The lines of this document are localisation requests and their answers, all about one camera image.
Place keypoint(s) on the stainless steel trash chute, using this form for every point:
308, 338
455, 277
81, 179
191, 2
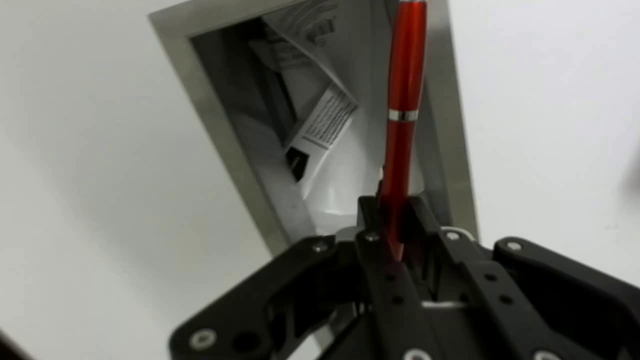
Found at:
220, 126

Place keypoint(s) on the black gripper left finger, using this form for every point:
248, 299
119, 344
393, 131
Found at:
281, 301

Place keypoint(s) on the crumpled printed paper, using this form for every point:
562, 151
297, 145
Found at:
320, 113

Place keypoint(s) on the red pen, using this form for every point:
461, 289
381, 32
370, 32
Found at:
402, 92

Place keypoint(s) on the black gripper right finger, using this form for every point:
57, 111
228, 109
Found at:
532, 301

